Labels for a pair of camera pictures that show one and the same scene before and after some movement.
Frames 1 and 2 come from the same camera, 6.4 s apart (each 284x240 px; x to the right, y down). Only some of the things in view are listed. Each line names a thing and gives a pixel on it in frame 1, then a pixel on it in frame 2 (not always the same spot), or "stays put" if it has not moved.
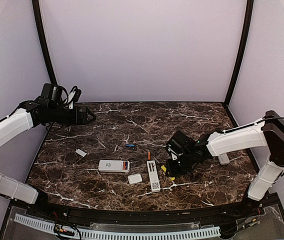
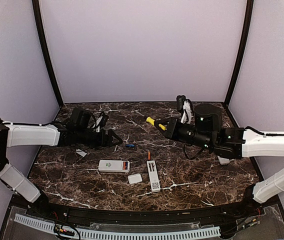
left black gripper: [81, 119] to [107, 142]
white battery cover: [81, 152] stays put
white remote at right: [224, 159] stays put
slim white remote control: [154, 178] stays put
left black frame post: [41, 31] stays put
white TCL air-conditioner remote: [113, 166] stays put
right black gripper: [172, 171] to [171, 131]
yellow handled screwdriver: [164, 169] to [151, 121]
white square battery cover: [135, 178] stays put
